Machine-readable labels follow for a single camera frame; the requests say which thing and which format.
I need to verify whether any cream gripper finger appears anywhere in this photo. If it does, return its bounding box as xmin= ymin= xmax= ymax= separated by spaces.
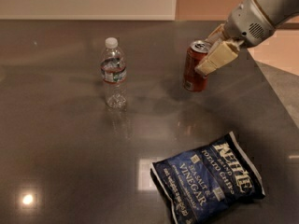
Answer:
xmin=195 ymin=39 xmax=243 ymax=77
xmin=206 ymin=23 xmax=226 ymax=44

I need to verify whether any red coke can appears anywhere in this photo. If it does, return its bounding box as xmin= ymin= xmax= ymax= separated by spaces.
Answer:
xmin=183 ymin=40 xmax=211 ymax=92

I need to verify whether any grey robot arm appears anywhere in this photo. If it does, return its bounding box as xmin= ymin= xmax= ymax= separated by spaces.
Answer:
xmin=194 ymin=0 xmax=299 ymax=77

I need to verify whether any clear plastic water bottle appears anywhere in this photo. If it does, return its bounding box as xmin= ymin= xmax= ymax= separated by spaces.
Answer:
xmin=100 ymin=37 xmax=127 ymax=109

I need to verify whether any blue kettle chips bag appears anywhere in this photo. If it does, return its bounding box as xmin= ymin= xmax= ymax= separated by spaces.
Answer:
xmin=150 ymin=133 xmax=264 ymax=224

